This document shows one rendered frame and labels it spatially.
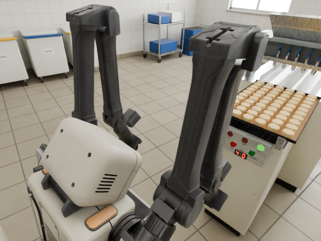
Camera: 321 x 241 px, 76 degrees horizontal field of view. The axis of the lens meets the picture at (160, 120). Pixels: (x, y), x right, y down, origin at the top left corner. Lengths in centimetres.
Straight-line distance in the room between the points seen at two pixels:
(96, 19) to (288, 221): 183
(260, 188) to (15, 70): 365
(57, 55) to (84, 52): 334
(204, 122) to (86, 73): 43
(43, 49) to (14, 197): 249
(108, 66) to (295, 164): 166
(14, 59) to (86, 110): 325
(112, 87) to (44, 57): 325
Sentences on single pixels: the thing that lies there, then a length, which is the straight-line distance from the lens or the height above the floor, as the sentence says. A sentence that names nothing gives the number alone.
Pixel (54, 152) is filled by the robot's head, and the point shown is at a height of 111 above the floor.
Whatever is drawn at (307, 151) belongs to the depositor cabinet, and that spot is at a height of 45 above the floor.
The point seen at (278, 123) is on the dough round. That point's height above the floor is 92.
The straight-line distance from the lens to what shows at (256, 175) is 127.
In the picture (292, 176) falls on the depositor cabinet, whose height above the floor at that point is 17.
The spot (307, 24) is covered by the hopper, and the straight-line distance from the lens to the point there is 170.
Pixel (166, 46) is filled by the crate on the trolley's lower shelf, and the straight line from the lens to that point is 500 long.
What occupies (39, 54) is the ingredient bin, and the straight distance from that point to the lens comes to 396.
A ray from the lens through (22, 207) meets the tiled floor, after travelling 202.
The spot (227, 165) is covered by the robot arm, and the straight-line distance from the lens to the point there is 71.
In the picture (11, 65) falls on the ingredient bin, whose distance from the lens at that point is 396.
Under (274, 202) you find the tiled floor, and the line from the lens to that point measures 205.
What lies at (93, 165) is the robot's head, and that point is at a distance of 46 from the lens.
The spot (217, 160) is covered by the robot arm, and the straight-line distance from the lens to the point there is 56.
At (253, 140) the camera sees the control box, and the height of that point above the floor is 83.
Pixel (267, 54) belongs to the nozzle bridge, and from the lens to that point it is 182.
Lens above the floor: 145
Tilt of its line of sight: 33 degrees down
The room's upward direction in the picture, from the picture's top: 2 degrees clockwise
